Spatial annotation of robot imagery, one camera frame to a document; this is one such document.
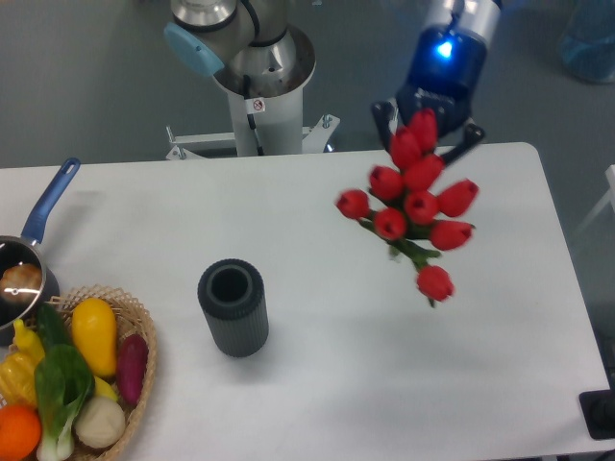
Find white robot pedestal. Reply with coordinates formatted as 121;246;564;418
164;24;340;157

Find red tulip bouquet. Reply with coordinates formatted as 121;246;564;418
335;109;480;306

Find blue handled saucepan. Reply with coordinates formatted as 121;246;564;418
1;158;81;347

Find orange fruit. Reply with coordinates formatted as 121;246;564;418
1;404;41;460

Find blue transparent container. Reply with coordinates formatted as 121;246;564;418
557;0;614;84

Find dark grey ribbed vase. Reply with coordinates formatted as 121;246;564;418
197;258;269;358

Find black device at edge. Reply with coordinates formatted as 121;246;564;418
578;390;615;440

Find purple eggplant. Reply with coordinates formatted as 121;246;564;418
116;334;149;406

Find yellow bell pepper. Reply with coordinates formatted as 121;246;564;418
1;352;37;408

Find yellow squash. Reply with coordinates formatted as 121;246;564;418
71;298;117;379

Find woven bamboo basket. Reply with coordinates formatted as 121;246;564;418
50;285;158;460

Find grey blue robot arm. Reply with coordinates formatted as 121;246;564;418
163;1;502;163

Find green bok choy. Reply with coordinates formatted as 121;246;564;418
35;345;94;460

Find white frame at right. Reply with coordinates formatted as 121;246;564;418
573;164;615;238

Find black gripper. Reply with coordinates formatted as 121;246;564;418
370;26;487;166

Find beige garlic bulb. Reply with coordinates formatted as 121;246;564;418
75;397;126;449

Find brown bun in pot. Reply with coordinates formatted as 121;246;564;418
1;263;42;305

